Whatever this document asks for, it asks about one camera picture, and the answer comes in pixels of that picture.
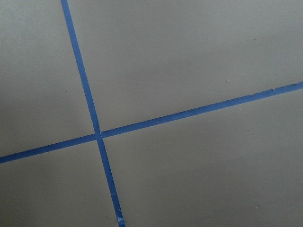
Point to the long blue tape strip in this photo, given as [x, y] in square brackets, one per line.
[93, 113]

